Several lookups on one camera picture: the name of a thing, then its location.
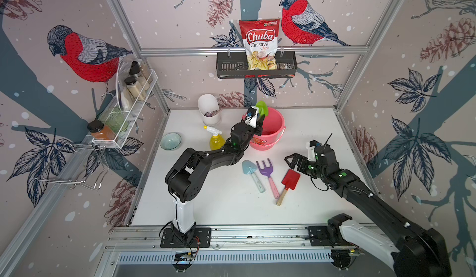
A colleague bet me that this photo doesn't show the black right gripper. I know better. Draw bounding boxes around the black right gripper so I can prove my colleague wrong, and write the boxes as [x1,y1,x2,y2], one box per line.
[283,153,326,180]

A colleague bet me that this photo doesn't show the green trowel yellow handle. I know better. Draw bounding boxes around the green trowel yellow handle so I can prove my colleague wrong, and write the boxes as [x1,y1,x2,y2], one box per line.
[255,101,269,117]

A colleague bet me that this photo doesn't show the pink plastic bucket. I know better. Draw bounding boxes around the pink plastic bucket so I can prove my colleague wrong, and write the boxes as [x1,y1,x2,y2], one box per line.
[250,108,286,151]

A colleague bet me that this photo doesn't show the red spade wooden handle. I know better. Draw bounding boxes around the red spade wooden handle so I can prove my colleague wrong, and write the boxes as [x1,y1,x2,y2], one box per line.
[276,169,301,206]

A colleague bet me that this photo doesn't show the purple fork pink handle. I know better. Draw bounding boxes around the purple fork pink handle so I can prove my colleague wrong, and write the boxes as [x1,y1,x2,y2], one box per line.
[257,159,280,199]

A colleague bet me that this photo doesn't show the yellow spray bottle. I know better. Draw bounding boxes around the yellow spray bottle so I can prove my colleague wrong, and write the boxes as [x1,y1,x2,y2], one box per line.
[203,126,226,151]

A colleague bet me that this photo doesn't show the light blue trowel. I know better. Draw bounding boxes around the light blue trowel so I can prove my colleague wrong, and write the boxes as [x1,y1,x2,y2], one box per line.
[242,160,265,193]

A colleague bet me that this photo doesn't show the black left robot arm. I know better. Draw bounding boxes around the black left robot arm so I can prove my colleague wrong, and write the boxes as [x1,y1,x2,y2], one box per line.
[165,106,268,242]

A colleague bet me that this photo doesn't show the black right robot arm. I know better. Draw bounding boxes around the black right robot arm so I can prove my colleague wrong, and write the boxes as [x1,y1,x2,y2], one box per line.
[285,140,452,277]

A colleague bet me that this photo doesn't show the white paper cup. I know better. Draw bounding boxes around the white paper cup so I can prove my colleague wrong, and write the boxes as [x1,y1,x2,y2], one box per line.
[198,94,221,127]

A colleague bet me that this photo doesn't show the red cassava chips bag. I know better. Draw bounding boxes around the red cassava chips bag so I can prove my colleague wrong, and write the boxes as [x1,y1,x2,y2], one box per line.
[239,19,280,70]

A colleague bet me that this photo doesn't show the light green bowl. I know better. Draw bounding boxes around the light green bowl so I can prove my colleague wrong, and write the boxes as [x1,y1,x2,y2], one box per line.
[160,133,182,151]

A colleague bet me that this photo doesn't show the beige bottle black cap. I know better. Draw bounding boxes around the beige bottle black cap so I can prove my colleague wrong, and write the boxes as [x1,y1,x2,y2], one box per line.
[129,61,150,91]
[124,76,146,101]

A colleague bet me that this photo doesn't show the orange jar black lid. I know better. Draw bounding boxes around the orange jar black lid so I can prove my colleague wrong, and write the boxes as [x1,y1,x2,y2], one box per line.
[87,120,116,140]

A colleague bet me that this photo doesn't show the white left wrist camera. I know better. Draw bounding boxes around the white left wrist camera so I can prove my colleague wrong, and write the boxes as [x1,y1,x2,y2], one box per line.
[243,106,260,128]

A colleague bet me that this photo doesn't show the black wall basket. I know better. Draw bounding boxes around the black wall basket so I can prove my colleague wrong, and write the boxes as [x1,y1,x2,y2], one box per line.
[216,52,298,79]

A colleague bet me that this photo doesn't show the white wire wall shelf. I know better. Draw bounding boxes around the white wire wall shelf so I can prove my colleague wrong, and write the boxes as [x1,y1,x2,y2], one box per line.
[92,55,158,149]

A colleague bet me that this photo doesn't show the metal wire rack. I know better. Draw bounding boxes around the metal wire rack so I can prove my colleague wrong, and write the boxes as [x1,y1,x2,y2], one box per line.
[34,144,110,190]

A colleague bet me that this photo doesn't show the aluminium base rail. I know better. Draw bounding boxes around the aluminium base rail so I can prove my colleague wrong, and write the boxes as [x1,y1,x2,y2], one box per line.
[103,222,414,267]

